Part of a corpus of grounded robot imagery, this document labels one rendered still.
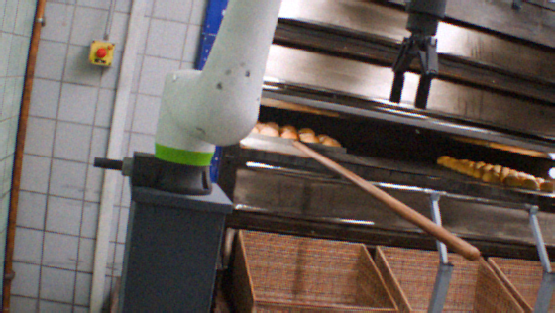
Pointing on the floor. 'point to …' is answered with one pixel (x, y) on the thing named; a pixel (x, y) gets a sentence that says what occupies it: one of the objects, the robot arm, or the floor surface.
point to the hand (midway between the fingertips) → (406, 101)
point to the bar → (440, 226)
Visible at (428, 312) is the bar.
